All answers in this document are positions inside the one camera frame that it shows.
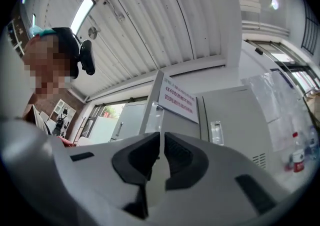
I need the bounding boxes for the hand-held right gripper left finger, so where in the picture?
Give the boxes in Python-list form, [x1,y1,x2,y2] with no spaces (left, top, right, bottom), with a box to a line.
[111,131,161,187]

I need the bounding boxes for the grey cabinet door with notice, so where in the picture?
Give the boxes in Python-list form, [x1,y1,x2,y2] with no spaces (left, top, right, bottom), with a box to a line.
[139,69,202,143]

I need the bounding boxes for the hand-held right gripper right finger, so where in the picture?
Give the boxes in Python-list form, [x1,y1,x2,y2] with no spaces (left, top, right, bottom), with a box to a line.
[163,131,210,191]

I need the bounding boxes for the white cubby shelf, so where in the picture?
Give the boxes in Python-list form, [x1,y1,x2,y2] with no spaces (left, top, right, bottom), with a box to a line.
[46,98,77,138]

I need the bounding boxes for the clear plastic sheet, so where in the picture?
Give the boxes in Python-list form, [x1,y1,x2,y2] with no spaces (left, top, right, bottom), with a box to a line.
[240,70,315,153]

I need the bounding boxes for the black framed side window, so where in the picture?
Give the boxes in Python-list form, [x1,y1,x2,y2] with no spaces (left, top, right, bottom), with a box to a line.
[245,39,320,97]

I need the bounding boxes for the round ceiling smoke detector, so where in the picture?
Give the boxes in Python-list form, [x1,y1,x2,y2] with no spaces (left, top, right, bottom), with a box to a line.
[87,26,100,40]

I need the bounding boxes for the long ceiling tube lamp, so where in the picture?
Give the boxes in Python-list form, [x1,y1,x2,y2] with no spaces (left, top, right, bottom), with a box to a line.
[69,0,97,36]

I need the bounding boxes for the white paper notice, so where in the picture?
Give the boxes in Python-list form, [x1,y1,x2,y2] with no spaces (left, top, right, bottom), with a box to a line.
[158,74,200,124]

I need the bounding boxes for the grey metal locker cabinets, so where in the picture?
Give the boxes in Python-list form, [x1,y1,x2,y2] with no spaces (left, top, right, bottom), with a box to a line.
[138,69,301,178]

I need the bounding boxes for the red label water bottle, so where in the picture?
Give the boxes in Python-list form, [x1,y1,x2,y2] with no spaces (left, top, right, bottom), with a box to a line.
[290,131,306,174]

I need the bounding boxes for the person's head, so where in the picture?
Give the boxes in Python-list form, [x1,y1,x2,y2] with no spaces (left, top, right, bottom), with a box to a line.
[21,27,81,101]

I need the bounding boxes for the clear water bottle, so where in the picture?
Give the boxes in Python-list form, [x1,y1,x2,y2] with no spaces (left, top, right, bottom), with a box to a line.
[308,124,320,162]

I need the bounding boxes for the teal hair clip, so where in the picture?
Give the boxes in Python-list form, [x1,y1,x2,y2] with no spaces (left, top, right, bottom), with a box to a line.
[29,25,58,39]

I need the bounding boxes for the black head-worn camera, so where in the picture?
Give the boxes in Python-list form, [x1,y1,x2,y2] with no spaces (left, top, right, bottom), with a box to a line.
[79,39,97,76]

